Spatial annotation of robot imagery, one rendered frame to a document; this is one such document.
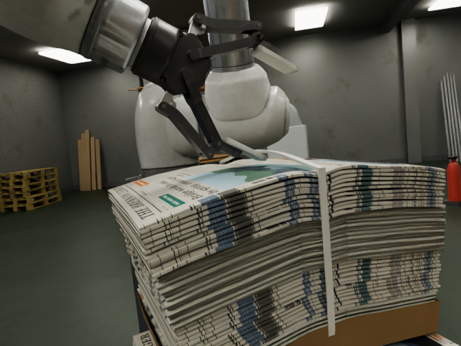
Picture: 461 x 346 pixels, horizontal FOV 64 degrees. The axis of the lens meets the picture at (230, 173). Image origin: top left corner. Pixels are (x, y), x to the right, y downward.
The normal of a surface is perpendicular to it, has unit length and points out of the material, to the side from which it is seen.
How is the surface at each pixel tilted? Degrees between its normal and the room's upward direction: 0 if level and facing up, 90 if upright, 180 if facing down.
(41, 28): 143
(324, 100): 90
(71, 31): 136
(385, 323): 91
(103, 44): 128
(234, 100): 105
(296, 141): 90
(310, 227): 90
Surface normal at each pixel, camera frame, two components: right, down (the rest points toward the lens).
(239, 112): -0.04, 0.36
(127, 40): 0.22, 0.42
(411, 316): 0.40, 0.07
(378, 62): -0.17, 0.12
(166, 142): 0.08, 0.15
